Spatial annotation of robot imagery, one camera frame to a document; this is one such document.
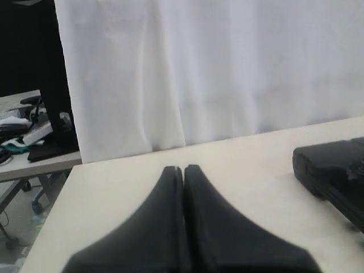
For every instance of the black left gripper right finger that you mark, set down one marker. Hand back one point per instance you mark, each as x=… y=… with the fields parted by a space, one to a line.
x=221 y=239

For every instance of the black monitor on desk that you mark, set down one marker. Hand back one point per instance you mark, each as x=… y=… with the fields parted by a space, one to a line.
x=32 y=55

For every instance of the desk clutter items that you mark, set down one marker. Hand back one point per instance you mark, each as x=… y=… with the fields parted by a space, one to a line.
x=43 y=129

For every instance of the black plastic carrying case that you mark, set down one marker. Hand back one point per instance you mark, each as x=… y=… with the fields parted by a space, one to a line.
x=334 y=172

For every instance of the grey background desk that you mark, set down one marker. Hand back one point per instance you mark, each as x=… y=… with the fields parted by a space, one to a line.
x=18 y=170

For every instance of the white backdrop curtain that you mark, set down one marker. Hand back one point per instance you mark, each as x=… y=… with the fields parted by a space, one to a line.
x=145 y=76

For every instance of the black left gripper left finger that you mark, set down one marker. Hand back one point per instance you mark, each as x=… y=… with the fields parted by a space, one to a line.
x=153 y=239

